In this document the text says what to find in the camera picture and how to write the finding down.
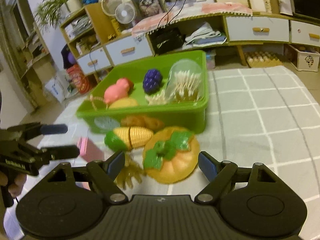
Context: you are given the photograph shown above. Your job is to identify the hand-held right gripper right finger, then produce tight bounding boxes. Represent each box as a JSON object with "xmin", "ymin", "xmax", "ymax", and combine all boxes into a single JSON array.
[{"xmin": 194, "ymin": 151, "xmax": 277, "ymax": 205}]

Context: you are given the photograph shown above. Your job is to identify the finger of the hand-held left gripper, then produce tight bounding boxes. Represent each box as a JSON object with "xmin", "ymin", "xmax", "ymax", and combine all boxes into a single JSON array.
[
  {"xmin": 30, "ymin": 145, "xmax": 80, "ymax": 164},
  {"xmin": 7, "ymin": 122, "xmax": 68, "ymax": 138}
]

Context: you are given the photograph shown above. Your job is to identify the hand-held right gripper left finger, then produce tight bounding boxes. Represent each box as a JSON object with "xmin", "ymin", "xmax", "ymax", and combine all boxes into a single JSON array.
[{"xmin": 46, "ymin": 151, "xmax": 128, "ymax": 205}]

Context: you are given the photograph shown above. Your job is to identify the translucent brown toy octopus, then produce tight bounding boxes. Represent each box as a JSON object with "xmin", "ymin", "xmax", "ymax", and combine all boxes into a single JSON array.
[{"xmin": 114, "ymin": 154, "xmax": 147, "ymax": 189}]

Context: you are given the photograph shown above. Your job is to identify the pink toy box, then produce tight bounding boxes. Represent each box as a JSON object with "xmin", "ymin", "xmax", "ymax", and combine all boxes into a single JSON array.
[{"xmin": 77, "ymin": 137, "xmax": 105, "ymax": 162}]

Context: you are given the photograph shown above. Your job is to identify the toy corn cob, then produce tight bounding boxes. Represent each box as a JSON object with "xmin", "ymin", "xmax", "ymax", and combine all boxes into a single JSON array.
[{"xmin": 104, "ymin": 126, "xmax": 153, "ymax": 152}]

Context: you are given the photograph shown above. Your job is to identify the orange toy pumpkin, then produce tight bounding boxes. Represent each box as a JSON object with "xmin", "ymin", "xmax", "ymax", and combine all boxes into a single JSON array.
[{"xmin": 142, "ymin": 127, "xmax": 200, "ymax": 183}]

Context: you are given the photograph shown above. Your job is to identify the green plastic bin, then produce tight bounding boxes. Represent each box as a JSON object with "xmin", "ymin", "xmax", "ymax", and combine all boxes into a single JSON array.
[{"xmin": 76, "ymin": 50, "xmax": 209, "ymax": 134}]

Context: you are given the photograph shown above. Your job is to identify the yellow toy fruit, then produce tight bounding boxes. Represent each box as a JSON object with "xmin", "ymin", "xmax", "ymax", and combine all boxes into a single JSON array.
[{"xmin": 109, "ymin": 98, "xmax": 138, "ymax": 110}]

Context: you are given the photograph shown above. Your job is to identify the pink toy pig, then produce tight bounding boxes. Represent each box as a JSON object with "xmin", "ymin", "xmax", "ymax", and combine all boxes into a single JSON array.
[{"xmin": 90, "ymin": 78, "xmax": 135, "ymax": 110}]

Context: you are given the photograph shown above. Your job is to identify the clear cotton swab container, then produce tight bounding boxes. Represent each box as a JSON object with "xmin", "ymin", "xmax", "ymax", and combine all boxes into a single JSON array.
[{"xmin": 168, "ymin": 59, "xmax": 203, "ymax": 103}]

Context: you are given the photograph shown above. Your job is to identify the purple toy grapes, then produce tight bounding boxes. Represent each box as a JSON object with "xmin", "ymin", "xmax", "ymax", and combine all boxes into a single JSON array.
[{"xmin": 142, "ymin": 69, "xmax": 163, "ymax": 95}]

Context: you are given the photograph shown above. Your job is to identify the person's left hand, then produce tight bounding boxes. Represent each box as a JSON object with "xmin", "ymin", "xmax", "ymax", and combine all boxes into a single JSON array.
[{"xmin": 0, "ymin": 171, "xmax": 27, "ymax": 199}]

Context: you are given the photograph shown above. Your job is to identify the white plastic bag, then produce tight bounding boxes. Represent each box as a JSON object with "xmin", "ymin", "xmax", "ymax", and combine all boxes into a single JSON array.
[{"xmin": 44, "ymin": 76, "xmax": 70, "ymax": 103}]

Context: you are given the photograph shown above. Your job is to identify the red printed bag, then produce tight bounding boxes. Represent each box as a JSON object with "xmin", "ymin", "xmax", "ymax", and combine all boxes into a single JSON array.
[{"xmin": 66, "ymin": 64, "xmax": 91, "ymax": 95}]

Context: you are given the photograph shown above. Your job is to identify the grey checked tablecloth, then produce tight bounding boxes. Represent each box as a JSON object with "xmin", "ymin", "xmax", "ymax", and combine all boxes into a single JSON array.
[{"xmin": 5, "ymin": 65, "xmax": 320, "ymax": 240}]

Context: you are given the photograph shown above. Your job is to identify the wooden shelf unit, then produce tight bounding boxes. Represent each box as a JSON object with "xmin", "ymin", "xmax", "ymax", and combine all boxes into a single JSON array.
[{"xmin": 14, "ymin": 21, "xmax": 51, "ymax": 106}]

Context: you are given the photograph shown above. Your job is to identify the white cabinet drawer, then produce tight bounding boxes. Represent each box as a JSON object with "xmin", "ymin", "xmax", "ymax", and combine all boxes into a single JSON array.
[
  {"xmin": 289, "ymin": 19, "xmax": 320, "ymax": 47},
  {"xmin": 224, "ymin": 16, "xmax": 291, "ymax": 42},
  {"xmin": 103, "ymin": 37, "xmax": 153, "ymax": 66},
  {"xmin": 76, "ymin": 46, "xmax": 113, "ymax": 75}
]

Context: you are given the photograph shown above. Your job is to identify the wooden cabinet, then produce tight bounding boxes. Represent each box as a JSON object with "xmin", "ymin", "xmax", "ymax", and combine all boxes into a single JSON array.
[{"xmin": 60, "ymin": 4, "xmax": 320, "ymax": 82}]

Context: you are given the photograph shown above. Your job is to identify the egg tray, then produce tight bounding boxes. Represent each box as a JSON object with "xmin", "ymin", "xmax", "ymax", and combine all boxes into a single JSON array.
[{"xmin": 243, "ymin": 51, "xmax": 283, "ymax": 68}]

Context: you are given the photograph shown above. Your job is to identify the potted green plant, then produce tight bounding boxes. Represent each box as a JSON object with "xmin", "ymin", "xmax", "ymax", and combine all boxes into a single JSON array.
[{"xmin": 34, "ymin": 0, "xmax": 86, "ymax": 31}]

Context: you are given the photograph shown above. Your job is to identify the folded clothes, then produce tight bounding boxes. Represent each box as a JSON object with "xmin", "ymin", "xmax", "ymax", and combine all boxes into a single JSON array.
[{"xmin": 184, "ymin": 22, "xmax": 227, "ymax": 50}]

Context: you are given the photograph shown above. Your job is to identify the black bag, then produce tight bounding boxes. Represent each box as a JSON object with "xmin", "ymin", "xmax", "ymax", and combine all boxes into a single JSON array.
[{"xmin": 149, "ymin": 27, "xmax": 186, "ymax": 56}]

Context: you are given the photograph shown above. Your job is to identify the white desk fan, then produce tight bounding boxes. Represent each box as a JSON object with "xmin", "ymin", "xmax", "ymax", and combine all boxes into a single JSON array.
[
  {"xmin": 114, "ymin": 2, "xmax": 137, "ymax": 25},
  {"xmin": 101, "ymin": 0, "xmax": 123, "ymax": 18}
]

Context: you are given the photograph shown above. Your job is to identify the white wooden crate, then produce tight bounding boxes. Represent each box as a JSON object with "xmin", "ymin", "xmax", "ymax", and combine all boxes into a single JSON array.
[{"xmin": 284, "ymin": 43, "xmax": 320, "ymax": 72}]

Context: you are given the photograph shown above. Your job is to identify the pink lace cloth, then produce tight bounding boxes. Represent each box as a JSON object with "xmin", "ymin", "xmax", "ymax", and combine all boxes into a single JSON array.
[{"xmin": 131, "ymin": 2, "xmax": 253, "ymax": 41}]

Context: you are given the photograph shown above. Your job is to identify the framed animal picture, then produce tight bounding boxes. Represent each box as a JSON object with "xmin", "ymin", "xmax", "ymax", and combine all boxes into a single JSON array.
[{"xmin": 129, "ymin": 0, "xmax": 166, "ymax": 21}]

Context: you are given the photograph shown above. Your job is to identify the microwave oven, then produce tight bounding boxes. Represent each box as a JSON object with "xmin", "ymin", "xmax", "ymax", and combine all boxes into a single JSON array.
[{"xmin": 287, "ymin": 0, "xmax": 320, "ymax": 25}]

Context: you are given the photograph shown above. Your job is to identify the black cable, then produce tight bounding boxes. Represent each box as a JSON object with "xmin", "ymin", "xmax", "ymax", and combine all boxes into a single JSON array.
[{"xmin": 156, "ymin": 0, "xmax": 193, "ymax": 35}]

